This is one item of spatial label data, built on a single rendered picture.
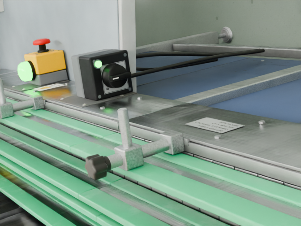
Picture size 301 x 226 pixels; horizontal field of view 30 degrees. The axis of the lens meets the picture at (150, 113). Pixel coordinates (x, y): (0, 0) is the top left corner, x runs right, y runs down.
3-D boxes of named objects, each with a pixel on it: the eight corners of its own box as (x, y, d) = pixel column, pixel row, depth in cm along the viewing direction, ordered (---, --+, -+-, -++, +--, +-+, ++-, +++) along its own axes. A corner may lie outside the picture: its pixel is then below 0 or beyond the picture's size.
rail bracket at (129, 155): (173, 146, 75) (83, 176, 68) (166, 93, 73) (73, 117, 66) (191, 152, 71) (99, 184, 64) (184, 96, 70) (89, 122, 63)
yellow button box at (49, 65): (58, 77, 134) (28, 84, 130) (52, 46, 132) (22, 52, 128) (70, 79, 128) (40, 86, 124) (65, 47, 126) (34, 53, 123)
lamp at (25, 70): (29, 79, 129) (17, 81, 127) (26, 59, 128) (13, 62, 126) (37, 80, 125) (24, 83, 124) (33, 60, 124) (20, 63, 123)
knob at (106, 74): (124, 84, 103) (134, 86, 100) (103, 90, 101) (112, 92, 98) (121, 60, 102) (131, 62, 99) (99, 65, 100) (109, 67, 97)
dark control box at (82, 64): (114, 87, 111) (76, 97, 107) (109, 47, 109) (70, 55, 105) (136, 91, 104) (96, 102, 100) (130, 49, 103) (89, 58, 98)
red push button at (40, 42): (32, 54, 128) (29, 40, 127) (48, 51, 130) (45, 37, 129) (38, 55, 125) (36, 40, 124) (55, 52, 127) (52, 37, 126)
